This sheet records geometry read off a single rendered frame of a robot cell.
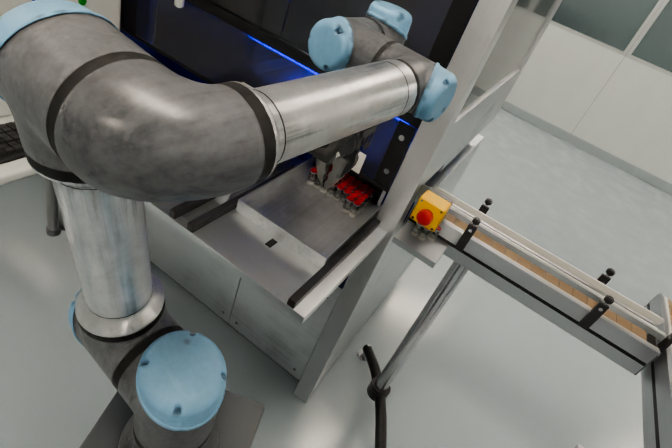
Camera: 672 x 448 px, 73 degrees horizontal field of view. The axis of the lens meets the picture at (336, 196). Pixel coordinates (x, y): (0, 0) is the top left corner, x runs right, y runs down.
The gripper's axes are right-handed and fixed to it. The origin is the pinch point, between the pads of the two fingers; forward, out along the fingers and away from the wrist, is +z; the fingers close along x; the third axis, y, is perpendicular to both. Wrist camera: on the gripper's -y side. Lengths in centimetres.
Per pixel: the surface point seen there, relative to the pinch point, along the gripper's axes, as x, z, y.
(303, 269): -3.1, 21.6, -1.6
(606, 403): -125, 109, 128
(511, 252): -41, 16, 44
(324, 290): -10.0, 21.6, -3.1
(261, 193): 19.6, 20.4, 10.4
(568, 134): -63, 101, 486
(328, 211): 4.4, 21.3, 20.8
